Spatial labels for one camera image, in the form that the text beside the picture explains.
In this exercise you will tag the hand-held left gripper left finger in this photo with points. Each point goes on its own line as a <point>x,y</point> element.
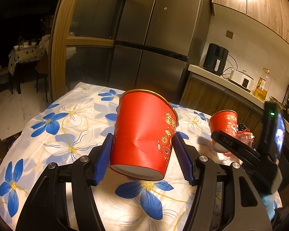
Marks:
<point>103,158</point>

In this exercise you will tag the grey dining chair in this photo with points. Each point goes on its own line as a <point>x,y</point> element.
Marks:
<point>0,74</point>

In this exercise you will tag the wooden framed glass door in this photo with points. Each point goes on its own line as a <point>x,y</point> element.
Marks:
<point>60,41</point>

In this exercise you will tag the red paper cup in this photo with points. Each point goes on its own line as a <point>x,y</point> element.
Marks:
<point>142,134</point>
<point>222,125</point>

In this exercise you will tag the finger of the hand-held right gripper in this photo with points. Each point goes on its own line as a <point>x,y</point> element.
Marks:
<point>238,149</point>

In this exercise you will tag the wooden wall cabinets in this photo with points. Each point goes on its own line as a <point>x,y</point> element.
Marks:
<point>267,4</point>

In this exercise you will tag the cooking oil bottle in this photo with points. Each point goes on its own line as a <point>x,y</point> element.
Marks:
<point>262,89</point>

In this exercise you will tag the black air fryer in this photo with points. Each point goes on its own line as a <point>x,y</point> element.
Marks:
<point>215,59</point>

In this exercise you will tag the dining table with dotted cloth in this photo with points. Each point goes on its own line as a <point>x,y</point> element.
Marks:
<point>26,53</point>

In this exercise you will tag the wall socket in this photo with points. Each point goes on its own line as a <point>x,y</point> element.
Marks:
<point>229,34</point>

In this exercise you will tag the person's right hand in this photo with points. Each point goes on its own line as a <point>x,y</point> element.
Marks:
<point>269,205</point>

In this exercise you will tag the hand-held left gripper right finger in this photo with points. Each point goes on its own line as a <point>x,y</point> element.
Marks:
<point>183,158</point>

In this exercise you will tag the red white printed plastic bag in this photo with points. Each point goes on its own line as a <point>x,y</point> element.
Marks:
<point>245,138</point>

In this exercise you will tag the stainless steel refrigerator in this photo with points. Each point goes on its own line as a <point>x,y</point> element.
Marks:
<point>159,28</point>

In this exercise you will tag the white rice cooker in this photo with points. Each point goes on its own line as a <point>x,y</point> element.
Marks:
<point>240,78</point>

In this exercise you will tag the blue floral tablecloth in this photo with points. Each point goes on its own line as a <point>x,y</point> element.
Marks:
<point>62,134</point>

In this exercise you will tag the kitchen counter with wooden cabinets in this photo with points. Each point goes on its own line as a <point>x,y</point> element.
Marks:
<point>207,93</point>

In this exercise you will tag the brown dining chair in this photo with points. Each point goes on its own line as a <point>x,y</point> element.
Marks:
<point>42,69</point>

